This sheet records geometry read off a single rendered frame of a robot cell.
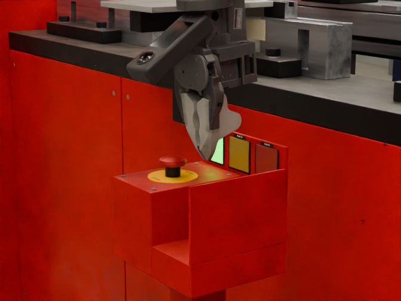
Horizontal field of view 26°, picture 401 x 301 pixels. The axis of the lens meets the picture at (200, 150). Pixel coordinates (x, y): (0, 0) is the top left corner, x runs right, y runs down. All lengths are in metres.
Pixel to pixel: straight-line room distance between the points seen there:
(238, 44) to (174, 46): 0.10
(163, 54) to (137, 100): 0.75
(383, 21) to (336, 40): 0.26
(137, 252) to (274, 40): 0.56
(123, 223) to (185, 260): 0.15
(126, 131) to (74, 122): 0.24
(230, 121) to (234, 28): 0.12
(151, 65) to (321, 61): 0.54
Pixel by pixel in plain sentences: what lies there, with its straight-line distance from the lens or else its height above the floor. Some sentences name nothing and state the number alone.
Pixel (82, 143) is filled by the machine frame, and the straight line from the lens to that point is 2.05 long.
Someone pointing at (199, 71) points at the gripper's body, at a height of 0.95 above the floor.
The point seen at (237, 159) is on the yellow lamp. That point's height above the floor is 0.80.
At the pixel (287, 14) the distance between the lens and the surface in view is 1.61.
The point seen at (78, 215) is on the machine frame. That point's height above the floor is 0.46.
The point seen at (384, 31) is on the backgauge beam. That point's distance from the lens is 1.77.
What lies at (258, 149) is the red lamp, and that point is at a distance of 1.21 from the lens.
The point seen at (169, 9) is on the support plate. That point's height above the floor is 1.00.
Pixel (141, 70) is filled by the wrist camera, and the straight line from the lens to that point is 1.05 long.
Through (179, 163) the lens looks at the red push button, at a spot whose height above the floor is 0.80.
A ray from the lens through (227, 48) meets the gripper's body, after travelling 1.10.
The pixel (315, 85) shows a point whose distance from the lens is 1.46.
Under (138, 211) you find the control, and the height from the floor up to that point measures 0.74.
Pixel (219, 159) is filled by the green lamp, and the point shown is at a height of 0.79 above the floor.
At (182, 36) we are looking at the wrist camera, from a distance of 1.07.
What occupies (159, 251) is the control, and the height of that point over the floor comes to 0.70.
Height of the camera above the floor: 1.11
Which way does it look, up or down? 14 degrees down
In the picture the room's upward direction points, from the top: straight up
